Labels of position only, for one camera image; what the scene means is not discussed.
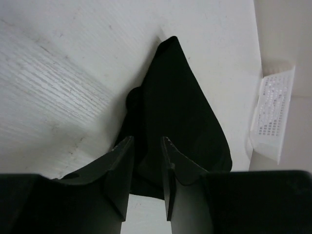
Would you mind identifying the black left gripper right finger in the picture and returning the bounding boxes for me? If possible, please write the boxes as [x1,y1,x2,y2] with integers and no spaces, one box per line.
[161,137,312,234]

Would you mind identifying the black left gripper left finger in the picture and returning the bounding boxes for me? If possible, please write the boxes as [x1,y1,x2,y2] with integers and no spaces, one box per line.
[0,136,134,234]

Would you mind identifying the black tank top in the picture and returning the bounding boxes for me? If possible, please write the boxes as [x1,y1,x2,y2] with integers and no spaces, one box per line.
[117,36,233,199]

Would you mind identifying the white plastic laundry basket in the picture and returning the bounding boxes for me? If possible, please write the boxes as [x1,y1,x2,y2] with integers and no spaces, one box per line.
[246,67,295,164]

